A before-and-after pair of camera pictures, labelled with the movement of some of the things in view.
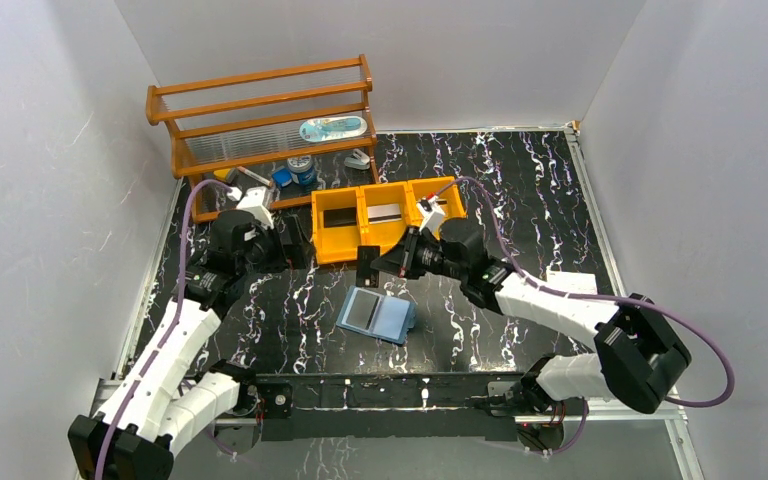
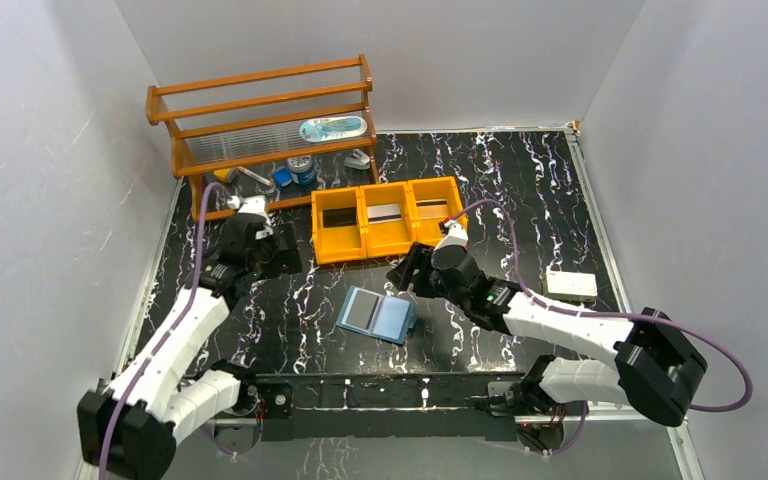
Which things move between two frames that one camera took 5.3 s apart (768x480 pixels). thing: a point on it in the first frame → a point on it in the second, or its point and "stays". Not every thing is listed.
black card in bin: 340,217 stays
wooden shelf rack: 264,116 stays
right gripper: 403,254 → 412,270
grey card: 362,309 stays
